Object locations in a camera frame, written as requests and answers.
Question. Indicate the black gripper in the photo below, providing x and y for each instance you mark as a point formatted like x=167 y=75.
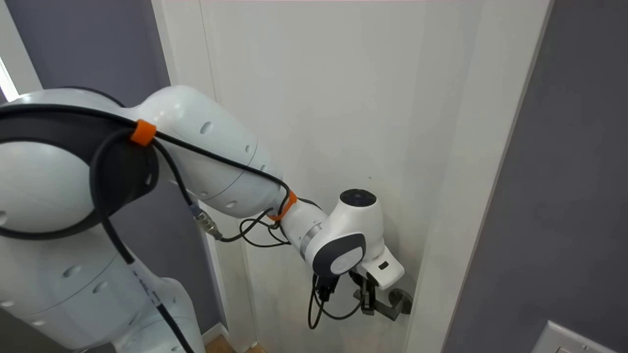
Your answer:
x=365 y=291

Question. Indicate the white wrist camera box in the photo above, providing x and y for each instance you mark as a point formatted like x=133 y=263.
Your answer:
x=384 y=269

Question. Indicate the white door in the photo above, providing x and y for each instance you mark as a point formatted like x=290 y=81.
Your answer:
x=351 y=95

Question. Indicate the white wall switch plate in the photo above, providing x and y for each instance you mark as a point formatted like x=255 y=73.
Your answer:
x=555 y=338

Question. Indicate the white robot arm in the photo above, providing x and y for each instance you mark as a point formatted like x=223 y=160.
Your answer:
x=84 y=179

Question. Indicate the white door frame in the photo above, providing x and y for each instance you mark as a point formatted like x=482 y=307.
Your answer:
x=504 y=54

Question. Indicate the silver lever door handle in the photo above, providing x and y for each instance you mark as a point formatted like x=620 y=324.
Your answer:
x=398 y=303

